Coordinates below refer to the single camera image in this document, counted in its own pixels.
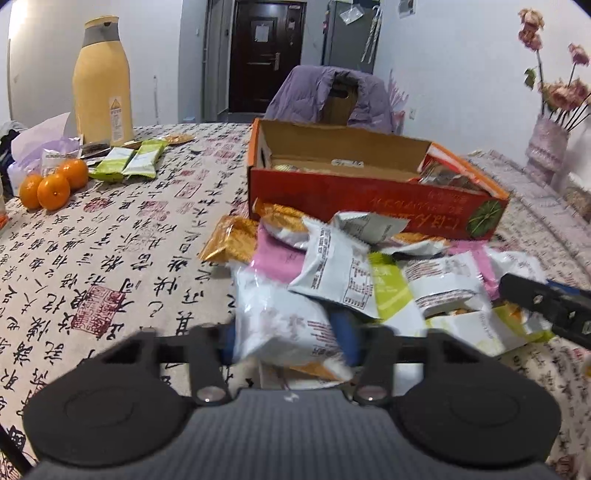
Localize orange cardboard box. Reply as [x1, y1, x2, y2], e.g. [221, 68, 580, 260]
[248, 117, 511, 241]

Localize orange fruit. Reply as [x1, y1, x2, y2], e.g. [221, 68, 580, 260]
[58, 158, 88, 190]
[38, 174, 71, 212]
[19, 174, 44, 210]

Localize wooden chair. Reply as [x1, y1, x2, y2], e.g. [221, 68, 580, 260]
[323, 76, 365, 125]

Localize pale quilted blanket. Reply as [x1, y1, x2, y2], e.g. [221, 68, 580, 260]
[466, 148, 591, 282]

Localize colourful candy bags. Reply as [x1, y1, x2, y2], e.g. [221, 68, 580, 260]
[418, 143, 485, 191]

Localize pink textured vase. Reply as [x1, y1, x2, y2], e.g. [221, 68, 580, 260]
[525, 114, 571, 185]

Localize white tissue paper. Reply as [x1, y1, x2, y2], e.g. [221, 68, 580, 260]
[11, 113, 77, 160]

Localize pink feather decoration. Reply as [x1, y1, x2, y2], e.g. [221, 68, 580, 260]
[388, 69, 410, 121]

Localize green white snack bar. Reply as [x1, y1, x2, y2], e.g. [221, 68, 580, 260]
[122, 138, 169, 178]
[88, 147, 132, 182]

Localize yellow thermos bottle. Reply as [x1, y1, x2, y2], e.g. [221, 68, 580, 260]
[72, 16, 134, 145]

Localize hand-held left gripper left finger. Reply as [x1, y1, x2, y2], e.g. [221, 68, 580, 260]
[90, 323, 238, 407]

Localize purple padded jacket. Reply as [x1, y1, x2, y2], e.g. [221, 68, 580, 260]
[265, 65, 407, 134]

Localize dried pink roses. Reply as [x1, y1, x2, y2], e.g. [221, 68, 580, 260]
[517, 7, 591, 132]

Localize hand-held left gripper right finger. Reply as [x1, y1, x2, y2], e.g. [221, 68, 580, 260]
[330, 308, 497, 408]

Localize grey fridge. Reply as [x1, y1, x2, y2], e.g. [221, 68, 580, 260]
[322, 0, 380, 75]

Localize pile of snack packets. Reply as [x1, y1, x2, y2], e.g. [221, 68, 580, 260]
[198, 198, 559, 384]

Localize folded umbrella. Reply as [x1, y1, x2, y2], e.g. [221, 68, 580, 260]
[360, 7, 384, 63]

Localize glass interior door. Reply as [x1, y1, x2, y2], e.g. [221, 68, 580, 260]
[203, 0, 232, 118]

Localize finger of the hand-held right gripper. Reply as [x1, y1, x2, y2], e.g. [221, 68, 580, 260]
[547, 283, 591, 306]
[499, 272, 591, 350]

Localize white pink-print snack bag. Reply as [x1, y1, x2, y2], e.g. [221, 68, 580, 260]
[231, 263, 356, 384]

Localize dark entrance door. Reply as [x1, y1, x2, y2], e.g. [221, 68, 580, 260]
[228, 0, 308, 114]

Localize lavender plastic bag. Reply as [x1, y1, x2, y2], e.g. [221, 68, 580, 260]
[7, 136, 81, 185]

